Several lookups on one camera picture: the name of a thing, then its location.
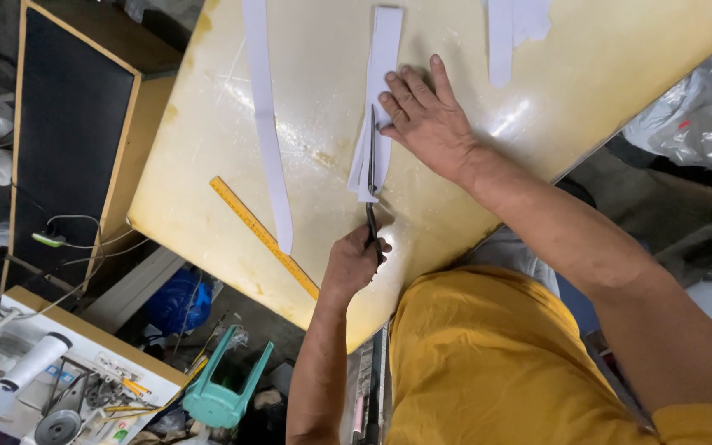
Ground white thread cone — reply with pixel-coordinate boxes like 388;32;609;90
0;332;74;394

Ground black wooden-framed cabinet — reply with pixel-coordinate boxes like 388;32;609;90
0;0;185;299

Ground long white paper strip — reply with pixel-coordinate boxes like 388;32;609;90
241;0;295;256

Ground green and white charger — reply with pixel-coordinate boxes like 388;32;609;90
31;231;68;249

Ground white overlock sewing machine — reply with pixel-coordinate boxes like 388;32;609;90
0;286;191;445

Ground white paper scrap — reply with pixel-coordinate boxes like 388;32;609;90
511;0;555;48

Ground person's right hand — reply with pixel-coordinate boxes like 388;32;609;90
376;54;484;187

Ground black scissors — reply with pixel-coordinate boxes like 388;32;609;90
365;104;386;268

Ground teal plastic stool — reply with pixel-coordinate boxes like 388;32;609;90
181;324;275;430

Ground short white paper strip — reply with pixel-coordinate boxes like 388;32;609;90
487;0;514;89

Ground person's left hand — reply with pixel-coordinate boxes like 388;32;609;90
321;224;394;299

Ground blue plastic bag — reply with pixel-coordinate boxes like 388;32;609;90
143;266;214;335

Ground clear plastic bag heap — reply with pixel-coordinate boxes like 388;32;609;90
621;23;712;172

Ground white wooden plank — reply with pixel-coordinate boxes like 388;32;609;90
80;246;187;335

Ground person's yellow shirt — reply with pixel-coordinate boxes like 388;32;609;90
384;265;712;445

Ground yellow wooden ruler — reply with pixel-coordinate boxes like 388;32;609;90
209;176;321;302

